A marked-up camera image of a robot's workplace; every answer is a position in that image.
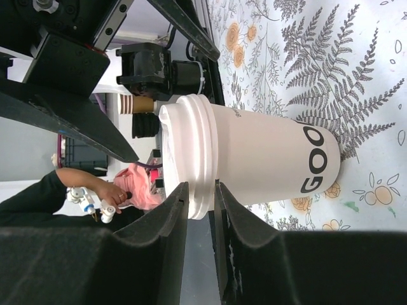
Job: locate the white cup lid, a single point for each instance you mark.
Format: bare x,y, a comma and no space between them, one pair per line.
190,150

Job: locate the background person hand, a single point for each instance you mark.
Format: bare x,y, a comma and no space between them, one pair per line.
111,194

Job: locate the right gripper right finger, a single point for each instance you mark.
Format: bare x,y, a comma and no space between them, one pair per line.
257,264

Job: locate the floral table mat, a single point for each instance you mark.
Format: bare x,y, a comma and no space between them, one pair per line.
340,65

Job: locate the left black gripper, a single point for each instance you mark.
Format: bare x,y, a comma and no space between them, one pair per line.
67,41

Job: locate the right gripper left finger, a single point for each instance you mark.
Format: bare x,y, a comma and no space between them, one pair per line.
139,264

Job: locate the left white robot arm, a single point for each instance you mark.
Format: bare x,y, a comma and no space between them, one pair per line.
146,70

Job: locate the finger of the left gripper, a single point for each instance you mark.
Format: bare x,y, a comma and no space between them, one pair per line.
183,16

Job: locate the white paper coffee cup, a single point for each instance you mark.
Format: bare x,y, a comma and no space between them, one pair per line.
263,158

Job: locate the background striped cup stack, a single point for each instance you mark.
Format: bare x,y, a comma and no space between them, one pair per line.
132,104

